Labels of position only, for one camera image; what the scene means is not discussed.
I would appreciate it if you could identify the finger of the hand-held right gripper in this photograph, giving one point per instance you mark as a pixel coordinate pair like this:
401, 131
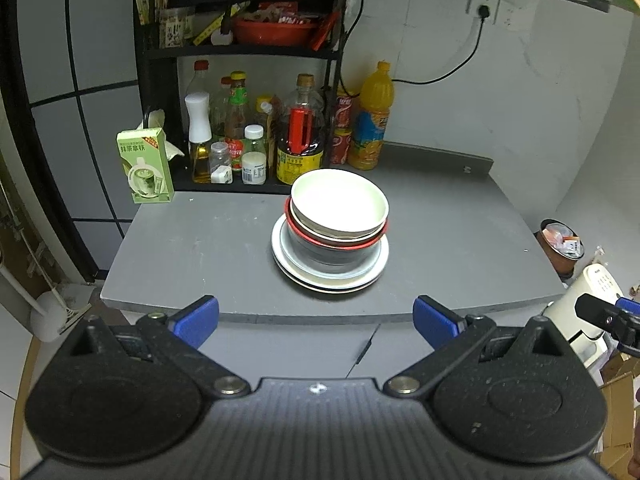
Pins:
597, 310

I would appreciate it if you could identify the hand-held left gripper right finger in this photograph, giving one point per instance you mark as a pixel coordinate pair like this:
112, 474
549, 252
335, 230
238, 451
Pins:
435, 322

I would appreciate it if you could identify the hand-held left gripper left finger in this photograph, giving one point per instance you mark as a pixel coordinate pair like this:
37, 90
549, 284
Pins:
195, 320

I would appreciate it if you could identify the small white plate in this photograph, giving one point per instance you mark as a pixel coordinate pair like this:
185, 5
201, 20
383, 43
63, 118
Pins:
352, 275

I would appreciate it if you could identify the deep white plate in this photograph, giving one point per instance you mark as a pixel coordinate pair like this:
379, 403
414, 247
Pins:
279, 255

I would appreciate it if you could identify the red and black bowl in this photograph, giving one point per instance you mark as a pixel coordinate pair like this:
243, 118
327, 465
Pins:
325, 256

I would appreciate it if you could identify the cream ceramic bowl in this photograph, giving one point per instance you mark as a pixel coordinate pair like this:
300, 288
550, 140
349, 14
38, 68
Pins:
340, 200
320, 233

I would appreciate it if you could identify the white air fryer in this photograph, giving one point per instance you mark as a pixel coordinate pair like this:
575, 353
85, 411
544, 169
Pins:
595, 285

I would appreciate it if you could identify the dark red bowl with packets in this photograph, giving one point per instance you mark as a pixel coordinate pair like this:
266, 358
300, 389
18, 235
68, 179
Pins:
560, 247

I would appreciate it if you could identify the cardboard box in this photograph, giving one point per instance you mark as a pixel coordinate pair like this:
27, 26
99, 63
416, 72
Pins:
620, 400

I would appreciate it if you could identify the white mop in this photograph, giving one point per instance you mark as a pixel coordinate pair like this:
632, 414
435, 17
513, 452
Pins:
50, 310

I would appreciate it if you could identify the small clear spice jar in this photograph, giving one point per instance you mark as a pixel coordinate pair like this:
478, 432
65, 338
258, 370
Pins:
220, 165

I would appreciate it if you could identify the green paper box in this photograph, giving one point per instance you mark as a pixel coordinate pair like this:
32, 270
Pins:
146, 165

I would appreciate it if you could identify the white-capped seasoning bottle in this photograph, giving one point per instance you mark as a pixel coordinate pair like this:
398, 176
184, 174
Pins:
254, 167

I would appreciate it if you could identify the soy sauce bottle yellow label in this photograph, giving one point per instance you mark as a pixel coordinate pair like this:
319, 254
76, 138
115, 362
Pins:
298, 160

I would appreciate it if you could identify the white crumpled paper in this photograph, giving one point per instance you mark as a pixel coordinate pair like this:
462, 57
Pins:
161, 127

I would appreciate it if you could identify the orange juice bottle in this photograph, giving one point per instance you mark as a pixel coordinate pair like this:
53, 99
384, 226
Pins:
370, 130

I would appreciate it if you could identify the white spray oil bottle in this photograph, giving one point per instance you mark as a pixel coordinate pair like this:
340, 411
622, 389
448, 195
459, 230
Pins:
198, 110

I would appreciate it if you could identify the green-label sauce bottle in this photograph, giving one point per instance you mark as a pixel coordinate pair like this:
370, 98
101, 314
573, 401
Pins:
236, 110

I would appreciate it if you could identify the clear bottle red cap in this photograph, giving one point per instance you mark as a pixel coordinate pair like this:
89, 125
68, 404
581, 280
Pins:
201, 67

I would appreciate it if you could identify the black metal kitchen rack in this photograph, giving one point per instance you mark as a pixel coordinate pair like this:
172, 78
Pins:
240, 53

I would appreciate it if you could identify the red plastic basket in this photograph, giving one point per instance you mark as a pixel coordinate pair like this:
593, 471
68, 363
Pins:
272, 32

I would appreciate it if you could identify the white wall socket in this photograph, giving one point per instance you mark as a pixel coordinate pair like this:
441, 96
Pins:
511, 16
482, 0

